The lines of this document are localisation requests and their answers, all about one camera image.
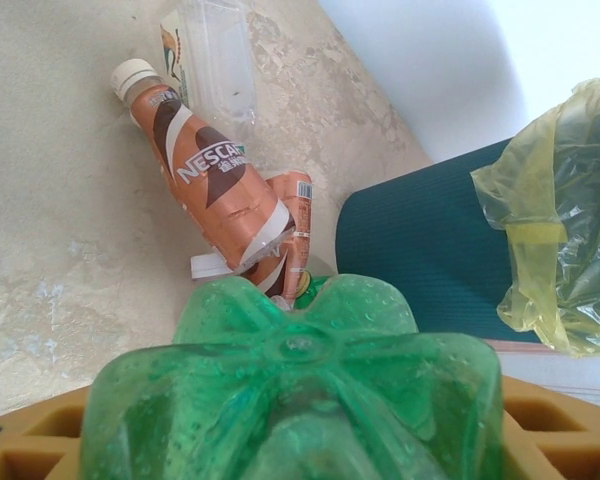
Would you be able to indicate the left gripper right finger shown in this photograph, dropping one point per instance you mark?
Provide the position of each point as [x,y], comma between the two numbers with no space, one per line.
[565,440]

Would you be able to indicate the clear bottle with printed label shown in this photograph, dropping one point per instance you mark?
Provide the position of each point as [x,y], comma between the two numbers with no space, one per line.
[210,65]

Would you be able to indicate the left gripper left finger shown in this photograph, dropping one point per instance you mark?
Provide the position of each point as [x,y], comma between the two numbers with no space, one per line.
[30,445]

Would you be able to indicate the green bottle yellow cap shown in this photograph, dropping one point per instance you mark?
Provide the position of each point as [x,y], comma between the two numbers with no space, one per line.
[306,286]

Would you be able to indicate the yellow plastic bin liner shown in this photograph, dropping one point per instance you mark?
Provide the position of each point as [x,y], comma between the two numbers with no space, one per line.
[555,200]

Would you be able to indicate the white flat piece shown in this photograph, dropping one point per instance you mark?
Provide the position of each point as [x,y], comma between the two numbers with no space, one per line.
[207,266]

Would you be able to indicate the teal bin with yellow rim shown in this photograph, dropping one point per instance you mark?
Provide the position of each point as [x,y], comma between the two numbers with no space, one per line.
[405,240]

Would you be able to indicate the green bottle without cap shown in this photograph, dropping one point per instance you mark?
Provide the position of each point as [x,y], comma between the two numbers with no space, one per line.
[280,400]

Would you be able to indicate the brown Nescafe bottle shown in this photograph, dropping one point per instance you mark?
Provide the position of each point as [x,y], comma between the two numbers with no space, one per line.
[295,225]
[215,185]

